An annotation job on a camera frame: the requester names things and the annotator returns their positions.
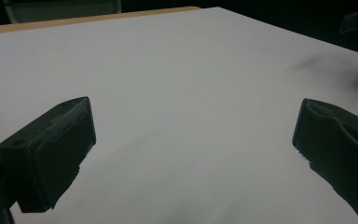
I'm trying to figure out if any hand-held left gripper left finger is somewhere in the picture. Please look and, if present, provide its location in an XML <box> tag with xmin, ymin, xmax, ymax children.
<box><xmin>0</xmin><ymin>95</ymin><xmax>97</xmax><ymax>214</ymax></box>

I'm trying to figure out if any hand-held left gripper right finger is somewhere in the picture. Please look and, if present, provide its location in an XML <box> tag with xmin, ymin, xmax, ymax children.
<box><xmin>291</xmin><ymin>98</ymin><xmax>358</xmax><ymax>218</ymax></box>

